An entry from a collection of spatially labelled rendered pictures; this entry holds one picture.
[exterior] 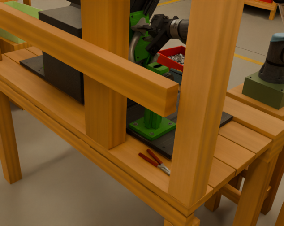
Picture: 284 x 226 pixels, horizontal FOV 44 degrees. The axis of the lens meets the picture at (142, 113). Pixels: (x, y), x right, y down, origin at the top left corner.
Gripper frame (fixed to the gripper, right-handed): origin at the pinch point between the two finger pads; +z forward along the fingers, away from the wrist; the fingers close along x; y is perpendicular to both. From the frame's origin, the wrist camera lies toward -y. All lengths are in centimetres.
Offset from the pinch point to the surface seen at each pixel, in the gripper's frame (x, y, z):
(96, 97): 14.5, -36.3, -12.4
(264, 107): -65, 1, -33
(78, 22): 20.1, -7.4, 13.9
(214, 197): -111, -45, 3
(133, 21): 3.4, 4.2, 2.3
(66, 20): 22.7, -8.1, 18.4
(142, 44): -6.6, -0.8, 2.6
